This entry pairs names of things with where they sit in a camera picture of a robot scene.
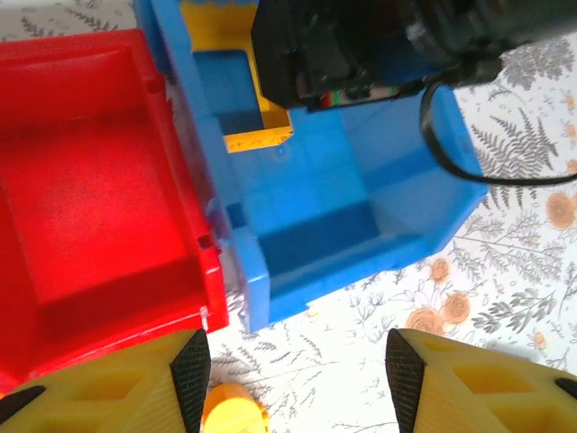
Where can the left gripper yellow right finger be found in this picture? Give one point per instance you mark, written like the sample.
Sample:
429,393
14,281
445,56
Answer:
487,397

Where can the red plastic bin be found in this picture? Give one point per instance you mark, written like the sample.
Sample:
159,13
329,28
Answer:
99,189

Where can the floral tablecloth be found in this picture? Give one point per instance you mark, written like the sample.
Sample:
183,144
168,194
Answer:
518,279

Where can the small yellow lego brick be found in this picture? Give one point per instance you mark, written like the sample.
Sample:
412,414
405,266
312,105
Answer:
232,410

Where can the blue plastic bin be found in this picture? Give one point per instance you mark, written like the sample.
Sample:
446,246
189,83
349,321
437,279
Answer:
324,189

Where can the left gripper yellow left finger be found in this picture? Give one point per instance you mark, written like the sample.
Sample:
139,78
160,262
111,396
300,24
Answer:
112,397

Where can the yellow lego window frame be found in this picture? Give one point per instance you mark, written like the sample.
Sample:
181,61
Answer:
216,27

